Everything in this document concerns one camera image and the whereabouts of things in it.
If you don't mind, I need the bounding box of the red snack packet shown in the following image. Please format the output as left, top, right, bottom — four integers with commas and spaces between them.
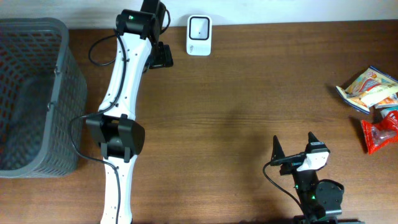
361, 110, 397, 154

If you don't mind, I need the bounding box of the teal tissue pack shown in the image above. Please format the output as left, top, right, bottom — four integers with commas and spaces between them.
381, 106, 398, 118

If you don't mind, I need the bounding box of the yellow chip bag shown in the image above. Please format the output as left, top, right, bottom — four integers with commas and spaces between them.
335, 66, 397, 114

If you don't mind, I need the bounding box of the orange small box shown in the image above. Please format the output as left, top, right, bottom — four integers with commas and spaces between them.
374, 93, 397, 109

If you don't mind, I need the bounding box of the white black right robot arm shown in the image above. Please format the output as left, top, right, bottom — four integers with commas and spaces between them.
265, 132, 345, 224

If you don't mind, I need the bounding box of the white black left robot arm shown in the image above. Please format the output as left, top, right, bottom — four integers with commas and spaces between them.
86, 9, 174, 223

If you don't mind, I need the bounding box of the white barcode scanner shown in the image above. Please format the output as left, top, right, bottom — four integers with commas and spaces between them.
186, 15, 213, 56

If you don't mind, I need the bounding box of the grey plastic mesh basket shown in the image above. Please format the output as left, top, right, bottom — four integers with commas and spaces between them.
1, 18, 87, 179

